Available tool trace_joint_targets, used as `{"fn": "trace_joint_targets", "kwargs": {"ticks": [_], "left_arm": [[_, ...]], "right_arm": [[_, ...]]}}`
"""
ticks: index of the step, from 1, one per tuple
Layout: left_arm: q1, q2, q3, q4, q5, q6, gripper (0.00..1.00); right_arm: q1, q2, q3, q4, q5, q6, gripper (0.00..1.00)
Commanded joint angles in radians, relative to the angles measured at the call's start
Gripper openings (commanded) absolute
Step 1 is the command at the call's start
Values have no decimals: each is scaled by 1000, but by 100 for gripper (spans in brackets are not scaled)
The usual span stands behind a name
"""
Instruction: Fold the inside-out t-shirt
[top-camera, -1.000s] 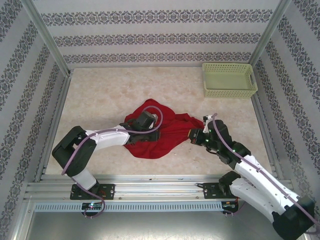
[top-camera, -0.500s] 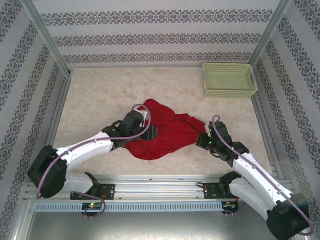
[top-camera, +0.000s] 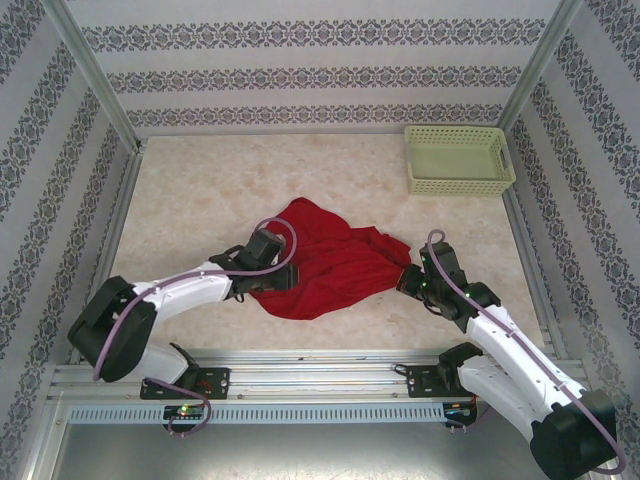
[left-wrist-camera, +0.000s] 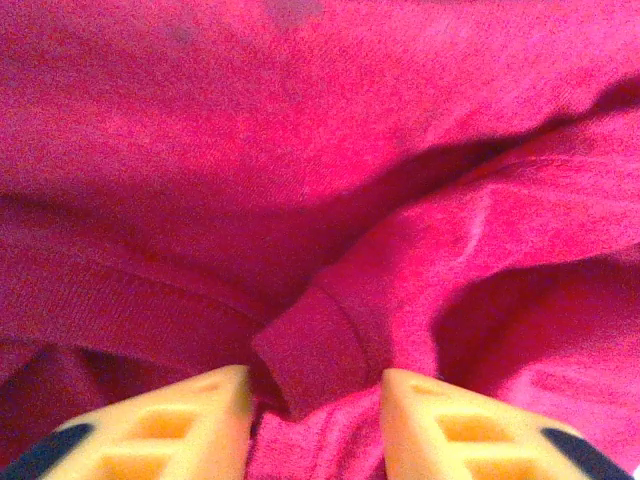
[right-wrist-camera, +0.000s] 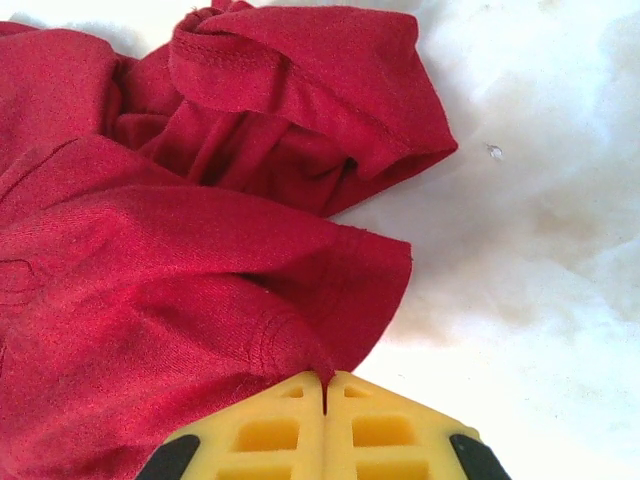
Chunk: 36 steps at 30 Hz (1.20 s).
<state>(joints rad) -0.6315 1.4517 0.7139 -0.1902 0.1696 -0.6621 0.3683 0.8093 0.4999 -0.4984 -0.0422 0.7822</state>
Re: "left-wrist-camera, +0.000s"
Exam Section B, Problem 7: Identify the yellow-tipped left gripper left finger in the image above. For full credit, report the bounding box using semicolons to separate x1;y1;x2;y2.
0;364;254;480

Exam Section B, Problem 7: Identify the red t-shirt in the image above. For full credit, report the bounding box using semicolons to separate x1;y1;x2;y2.
0;0;640;480

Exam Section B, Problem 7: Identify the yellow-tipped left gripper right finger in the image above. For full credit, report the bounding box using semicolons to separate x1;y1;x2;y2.
379;368;635;480

